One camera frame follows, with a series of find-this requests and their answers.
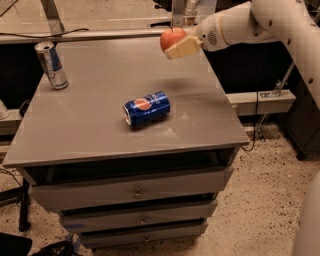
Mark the top grey drawer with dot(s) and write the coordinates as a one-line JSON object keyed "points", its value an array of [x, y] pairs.
{"points": [[131, 188]]}

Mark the grey drawer cabinet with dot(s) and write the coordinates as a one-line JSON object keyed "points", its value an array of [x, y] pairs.
{"points": [[80, 134]]}

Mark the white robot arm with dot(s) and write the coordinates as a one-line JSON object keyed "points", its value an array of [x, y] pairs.
{"points": [[259, 21]]}

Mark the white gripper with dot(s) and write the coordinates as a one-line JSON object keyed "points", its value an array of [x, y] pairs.
{"points": [[209, 36]]}

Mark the red apple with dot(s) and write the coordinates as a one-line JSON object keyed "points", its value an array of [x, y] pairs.
{"points": [[171, 36]]}

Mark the silver blue Red Bull can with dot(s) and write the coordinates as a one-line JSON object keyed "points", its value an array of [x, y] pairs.
{"points": [[51, 65]]}

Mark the white pump bottle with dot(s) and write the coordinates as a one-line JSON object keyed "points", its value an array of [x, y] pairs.
{"points": [[4, 113]]}

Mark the grey metal rail frame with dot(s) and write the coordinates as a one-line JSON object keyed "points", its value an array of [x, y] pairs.
{"points": [[33, 21]]}

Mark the grey drawer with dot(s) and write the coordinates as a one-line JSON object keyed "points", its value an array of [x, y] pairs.
{"points": [[189, 228], [131, 188], [142, 216]]}

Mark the black shoe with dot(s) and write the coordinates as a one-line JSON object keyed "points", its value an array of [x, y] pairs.
{"points": [[62, 248]]}

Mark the blue Pepsi can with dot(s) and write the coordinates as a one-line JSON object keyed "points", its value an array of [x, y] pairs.
{"points": [[146, 108]]}

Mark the middle grey drawer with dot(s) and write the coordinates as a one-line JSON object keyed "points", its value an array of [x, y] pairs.
{"points": [[142, 216]]}

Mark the bottom grey drawer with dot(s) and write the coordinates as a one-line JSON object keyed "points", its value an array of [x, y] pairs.
{"points": [[189, 228]]}

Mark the black stand leg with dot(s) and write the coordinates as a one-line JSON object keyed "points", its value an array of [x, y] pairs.
{"points": [[20, 194]]}

